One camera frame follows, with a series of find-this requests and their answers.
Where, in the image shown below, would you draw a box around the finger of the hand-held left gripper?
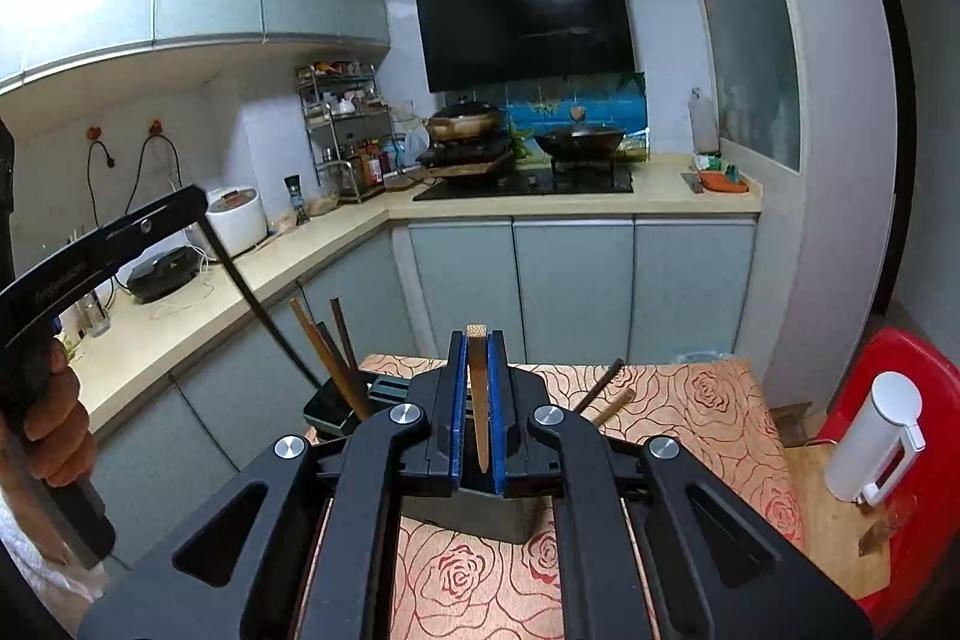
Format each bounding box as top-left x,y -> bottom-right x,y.
96,182 -> 209,271

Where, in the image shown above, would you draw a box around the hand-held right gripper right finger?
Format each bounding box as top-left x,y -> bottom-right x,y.
486,329 -> 875,640

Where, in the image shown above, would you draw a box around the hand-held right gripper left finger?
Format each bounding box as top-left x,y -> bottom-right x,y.
79,329 -> 472,640

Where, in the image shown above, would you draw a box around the light brown chopstick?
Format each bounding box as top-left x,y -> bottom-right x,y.
589,388 -> 637,425
466,323 -> 492,472

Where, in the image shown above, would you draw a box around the dark grey utensil holder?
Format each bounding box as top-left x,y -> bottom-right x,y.
301,368 -> 571,545

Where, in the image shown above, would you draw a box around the dark brown chopstick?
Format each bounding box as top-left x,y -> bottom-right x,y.
328,299 -> 365,390
571,359 -> 625,414

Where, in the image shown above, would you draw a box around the pair of dark chopsticks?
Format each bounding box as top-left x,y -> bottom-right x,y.
196,212 -> 325,390

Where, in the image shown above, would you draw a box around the person's left forearm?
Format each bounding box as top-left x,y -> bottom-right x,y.
0,482 -> 106,618

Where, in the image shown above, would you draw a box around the person's left hand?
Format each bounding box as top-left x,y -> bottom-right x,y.
0,340 -> 96,489

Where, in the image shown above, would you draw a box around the black electric griddle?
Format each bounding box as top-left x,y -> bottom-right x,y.
126,246 -> 202,304

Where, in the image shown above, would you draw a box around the metal cup of kitchen tools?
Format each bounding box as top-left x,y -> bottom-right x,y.
75,287 -> 112,339

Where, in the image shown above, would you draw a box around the white rice cooker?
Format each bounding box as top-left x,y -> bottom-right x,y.
202,186 -> 269,257

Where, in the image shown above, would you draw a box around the grey lower kitchen cabinets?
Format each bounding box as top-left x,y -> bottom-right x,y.
90,216 -> 758,566

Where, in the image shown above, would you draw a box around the black pepper grinder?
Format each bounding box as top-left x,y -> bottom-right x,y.
283,175 -> 311,227

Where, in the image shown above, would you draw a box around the rose print tablecloth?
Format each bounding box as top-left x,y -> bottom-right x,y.
296,351 -> 807,640

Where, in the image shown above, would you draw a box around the metal spice rack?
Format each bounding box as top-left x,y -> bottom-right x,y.
295,61 -> 391,205

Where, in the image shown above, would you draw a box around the black glass gas cooktop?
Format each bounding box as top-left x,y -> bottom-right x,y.
412,167 -> 635,202

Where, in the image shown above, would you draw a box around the black portable stove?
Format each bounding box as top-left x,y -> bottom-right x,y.
416,137 -> 515,176

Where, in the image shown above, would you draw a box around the beige kitchen countertop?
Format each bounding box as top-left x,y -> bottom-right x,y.
64,164 -> 762,438

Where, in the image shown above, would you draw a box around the black wok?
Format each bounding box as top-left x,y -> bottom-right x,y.
534,115 -> 627,157

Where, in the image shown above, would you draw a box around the beige lidded cooking pot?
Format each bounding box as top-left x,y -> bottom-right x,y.
425,96 -> 503,142

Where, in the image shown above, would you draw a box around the orange sponge tray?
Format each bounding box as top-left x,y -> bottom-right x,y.
694,154 -> 751,193

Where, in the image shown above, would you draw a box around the blue scenic backsplash poster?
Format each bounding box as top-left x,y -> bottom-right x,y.
504,71 -> 647,165

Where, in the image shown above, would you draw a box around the wooden board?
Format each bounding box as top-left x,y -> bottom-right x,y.
784,441 -> 912,603

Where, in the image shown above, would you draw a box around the white plastic bottle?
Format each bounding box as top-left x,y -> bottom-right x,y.
688,87 -> 721,155

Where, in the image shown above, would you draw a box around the white electric kettle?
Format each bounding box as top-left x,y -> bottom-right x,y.
823,371 -> 927,506

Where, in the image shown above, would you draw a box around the small drinking glass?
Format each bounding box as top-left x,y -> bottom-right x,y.
859,496 -> 912,558

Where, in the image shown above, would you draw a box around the red plastic chair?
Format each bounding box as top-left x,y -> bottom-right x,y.
814,326 -> 960,633

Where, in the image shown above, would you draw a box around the frosted glass window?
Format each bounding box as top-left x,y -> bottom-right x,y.
671,0 -> 802,172

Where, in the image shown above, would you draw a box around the black power cable with plug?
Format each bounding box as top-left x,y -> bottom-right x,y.
87,139 -> 119,229

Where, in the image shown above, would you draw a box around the white cable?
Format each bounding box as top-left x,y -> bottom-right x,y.
150,280 -> 215,319

